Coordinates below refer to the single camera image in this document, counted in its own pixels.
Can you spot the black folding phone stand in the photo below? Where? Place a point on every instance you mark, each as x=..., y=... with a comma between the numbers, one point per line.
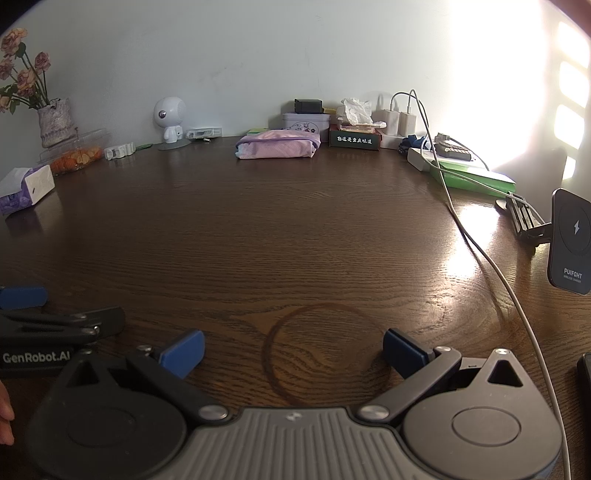
x=524, y=219

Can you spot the clear plastic container with oranges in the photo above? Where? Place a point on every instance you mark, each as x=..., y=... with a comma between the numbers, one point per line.
x=76, y=157

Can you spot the person's left hand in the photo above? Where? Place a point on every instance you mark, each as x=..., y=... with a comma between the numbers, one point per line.
x=5, y=410

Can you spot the green and white box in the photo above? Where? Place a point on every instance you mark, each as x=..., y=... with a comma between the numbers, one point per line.
x=475, y=180

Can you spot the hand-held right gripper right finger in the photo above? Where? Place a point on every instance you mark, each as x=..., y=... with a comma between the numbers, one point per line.
x=402, y=353

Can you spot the crumpled white plastic bag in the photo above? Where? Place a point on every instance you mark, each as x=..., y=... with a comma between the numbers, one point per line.
x=354, y=110

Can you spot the black phone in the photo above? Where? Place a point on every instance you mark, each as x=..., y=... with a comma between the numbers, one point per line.
x=585, y=376

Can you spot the small white charger plug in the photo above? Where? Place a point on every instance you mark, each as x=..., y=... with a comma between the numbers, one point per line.
x=408, y=123

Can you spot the large white charger plug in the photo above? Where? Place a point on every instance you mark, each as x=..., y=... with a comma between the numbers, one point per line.
x=385, y=119

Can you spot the white power strip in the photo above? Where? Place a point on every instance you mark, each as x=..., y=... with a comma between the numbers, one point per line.
x=392, y=141

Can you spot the dark box with white print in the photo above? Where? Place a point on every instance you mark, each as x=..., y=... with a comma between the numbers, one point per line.
x=354, y=138

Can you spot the small black box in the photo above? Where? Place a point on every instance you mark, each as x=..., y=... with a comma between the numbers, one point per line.
x=308, y=105

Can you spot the flat white device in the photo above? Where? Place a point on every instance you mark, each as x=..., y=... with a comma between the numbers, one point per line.
x=204, y=133

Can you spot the printed tin box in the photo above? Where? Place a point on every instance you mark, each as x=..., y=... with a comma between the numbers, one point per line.
x=304, y=123

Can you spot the blue cloth item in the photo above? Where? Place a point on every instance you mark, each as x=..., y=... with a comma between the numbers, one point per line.
x=413, y=141

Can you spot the small white clip device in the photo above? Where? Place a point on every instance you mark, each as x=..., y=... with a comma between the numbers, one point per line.
x=120, y=151

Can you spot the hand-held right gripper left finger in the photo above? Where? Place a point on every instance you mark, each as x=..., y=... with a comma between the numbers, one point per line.
x=184, y=353

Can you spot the purple and white tissue box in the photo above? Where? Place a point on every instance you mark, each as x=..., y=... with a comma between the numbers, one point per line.
x=32, y=187

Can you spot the white round-headed figurine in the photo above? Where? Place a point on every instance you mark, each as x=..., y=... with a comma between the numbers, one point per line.
x=170, y=113

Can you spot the flat snack box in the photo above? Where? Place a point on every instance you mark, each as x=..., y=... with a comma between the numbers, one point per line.
x=362, y=124

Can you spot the white power bank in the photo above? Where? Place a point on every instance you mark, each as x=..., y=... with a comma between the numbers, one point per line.
x=422, y=160

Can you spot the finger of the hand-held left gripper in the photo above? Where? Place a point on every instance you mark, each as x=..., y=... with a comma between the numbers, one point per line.
x=69, y=323
x=23, y=297

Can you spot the white knitted vase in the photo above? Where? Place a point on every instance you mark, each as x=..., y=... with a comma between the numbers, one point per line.
x=56, y=122

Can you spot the pink garment with purple trim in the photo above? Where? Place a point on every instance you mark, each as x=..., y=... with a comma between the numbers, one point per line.
x=277, y=144

